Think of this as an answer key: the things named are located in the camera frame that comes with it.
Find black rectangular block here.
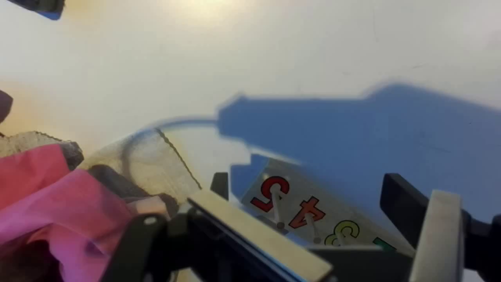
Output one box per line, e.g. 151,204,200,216
6,0,67,22

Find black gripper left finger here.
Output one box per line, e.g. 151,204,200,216
100,171,335,282

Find beige canvas bag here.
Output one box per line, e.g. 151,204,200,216
0,116,220,210

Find wooden numbered peg board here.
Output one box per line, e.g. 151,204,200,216
239,155,416,259

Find pink cloth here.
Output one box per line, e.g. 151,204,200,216
0,143,137,282

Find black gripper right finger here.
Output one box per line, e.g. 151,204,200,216
378,171,501,282

